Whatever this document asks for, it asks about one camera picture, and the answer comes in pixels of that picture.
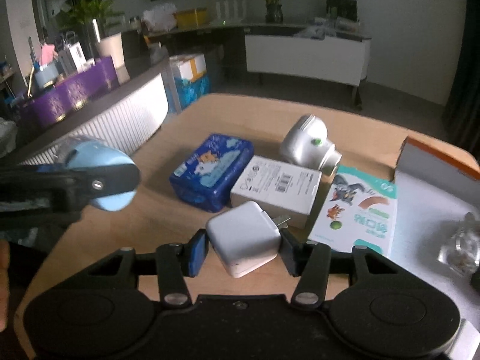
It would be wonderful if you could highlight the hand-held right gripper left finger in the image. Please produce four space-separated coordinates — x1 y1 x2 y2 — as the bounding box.
86 229 209 307

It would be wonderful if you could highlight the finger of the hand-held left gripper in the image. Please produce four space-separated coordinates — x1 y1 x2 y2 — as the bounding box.
0 163 141 198

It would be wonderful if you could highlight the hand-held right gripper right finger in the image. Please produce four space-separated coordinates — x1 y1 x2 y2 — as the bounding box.
280 229 404 307

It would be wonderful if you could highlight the white charger adapter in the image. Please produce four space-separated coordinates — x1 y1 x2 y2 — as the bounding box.
205 200 291 279

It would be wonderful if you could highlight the white cardboard product box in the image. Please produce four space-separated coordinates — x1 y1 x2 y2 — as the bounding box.
230 155 323 229

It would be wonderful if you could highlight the white heater with green button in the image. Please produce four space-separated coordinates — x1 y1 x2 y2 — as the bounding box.
278 114 343 177

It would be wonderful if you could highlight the orange-rimmed cardboard box tray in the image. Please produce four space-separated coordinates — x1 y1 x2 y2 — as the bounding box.
390 136 480 360

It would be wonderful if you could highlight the clear liquid refill bottle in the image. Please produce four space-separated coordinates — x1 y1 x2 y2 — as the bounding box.
438 212 480 276

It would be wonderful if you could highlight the curved ribbed white counter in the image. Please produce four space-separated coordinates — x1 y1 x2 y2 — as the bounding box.
0 45 169 169

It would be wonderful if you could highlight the teal cartoon sticker pack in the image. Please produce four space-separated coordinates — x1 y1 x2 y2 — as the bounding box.
307 165 398 257

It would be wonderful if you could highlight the blue cartoon tin box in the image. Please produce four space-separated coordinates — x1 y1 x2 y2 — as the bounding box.
169 133 255 214

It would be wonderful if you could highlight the purple patterned gift box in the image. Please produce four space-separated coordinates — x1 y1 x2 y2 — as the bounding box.
24 56 115 128

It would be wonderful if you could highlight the blue plastic bag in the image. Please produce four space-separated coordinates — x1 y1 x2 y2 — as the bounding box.
170 75 211 113

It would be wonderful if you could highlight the light blue container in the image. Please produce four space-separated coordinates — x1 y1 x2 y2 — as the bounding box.
34 62 61 90

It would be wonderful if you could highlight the white printed carton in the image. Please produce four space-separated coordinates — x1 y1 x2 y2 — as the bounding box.
62 41 85 74

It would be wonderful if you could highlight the white plant pot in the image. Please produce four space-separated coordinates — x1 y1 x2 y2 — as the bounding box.
98 32 125 70

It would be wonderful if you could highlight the cardboard box with orange tape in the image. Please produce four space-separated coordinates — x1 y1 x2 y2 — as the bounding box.
169 53 207 81

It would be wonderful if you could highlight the pink paper item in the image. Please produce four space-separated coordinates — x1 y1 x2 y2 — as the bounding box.
39 44 58 65

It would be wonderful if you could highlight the white plastic bag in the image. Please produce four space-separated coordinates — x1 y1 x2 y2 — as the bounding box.
142 4 177 32

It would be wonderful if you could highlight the green leafy plant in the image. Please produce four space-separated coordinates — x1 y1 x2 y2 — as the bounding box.
62 0 124 42

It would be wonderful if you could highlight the yellow box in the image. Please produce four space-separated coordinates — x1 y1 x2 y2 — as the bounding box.
174 7 208 29

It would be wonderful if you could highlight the dark framed glass door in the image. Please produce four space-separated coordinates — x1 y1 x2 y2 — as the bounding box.
30 0 102 49

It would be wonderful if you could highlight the white cabinet on wheels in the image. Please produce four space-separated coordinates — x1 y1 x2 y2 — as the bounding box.
244 34 372 87

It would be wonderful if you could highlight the white router with antennas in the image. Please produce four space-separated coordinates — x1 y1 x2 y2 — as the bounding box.
214 0 248 21

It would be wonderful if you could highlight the clear plastic bag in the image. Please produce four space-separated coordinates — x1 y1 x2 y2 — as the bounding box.
296 26 327 40

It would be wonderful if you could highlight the dark green curtain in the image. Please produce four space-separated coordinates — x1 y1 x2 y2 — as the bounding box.
442 0 480 151

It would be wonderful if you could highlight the dark picture frame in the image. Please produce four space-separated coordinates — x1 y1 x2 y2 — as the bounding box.
325 0 359 21

